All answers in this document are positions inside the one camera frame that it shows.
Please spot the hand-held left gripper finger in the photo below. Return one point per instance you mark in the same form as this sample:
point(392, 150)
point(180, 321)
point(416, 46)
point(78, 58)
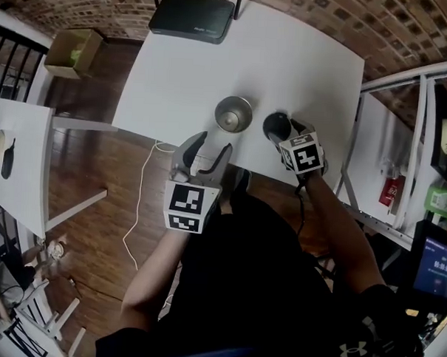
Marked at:
point(193, 147)
point(220, 160)

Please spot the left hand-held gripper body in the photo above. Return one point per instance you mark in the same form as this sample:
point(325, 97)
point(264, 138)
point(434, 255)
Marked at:
point(192, 206)

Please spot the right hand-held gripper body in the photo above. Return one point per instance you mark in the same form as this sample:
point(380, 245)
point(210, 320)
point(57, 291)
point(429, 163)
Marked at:
point(302, 153)

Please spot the black travel cup lid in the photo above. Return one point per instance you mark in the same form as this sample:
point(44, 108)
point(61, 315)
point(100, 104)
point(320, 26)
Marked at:
point(275, 124)

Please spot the steel travel cup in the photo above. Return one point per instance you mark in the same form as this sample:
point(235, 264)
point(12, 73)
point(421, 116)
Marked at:
point(233, 113)

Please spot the person's left forearm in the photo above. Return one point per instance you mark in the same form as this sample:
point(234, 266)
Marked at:
point(148, 282)

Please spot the person's right forearm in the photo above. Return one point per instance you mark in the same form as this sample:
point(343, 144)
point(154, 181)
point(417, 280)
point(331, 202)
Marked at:
point(339, 234)

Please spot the person's black shirt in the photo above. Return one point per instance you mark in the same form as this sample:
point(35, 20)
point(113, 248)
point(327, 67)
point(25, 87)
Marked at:
point(248, 286)

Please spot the white metal rack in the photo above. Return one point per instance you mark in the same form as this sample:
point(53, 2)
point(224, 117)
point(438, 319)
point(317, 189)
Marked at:
point(419, 108)

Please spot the black router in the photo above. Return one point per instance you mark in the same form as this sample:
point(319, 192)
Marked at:
point(191, 19)

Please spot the green packet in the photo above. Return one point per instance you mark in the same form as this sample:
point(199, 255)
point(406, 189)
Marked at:
point(442, 200)

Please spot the cardboard box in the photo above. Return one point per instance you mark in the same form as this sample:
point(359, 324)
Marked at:
point(71, 52)

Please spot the white side table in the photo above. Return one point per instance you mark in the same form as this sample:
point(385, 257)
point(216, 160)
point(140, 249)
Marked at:
point(19, 202)

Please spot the blue lit screen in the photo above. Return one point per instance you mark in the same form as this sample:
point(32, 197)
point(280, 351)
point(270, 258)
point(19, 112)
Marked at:
point(438, 266)

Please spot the white wooden stool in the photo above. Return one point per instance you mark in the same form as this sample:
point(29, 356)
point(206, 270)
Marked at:
point(51, 320)

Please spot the black oblong case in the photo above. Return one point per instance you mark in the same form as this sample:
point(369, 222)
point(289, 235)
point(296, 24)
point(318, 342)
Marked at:
point(8, 159)

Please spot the black metal railing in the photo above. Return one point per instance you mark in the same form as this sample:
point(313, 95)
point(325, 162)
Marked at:
point(12, 61)

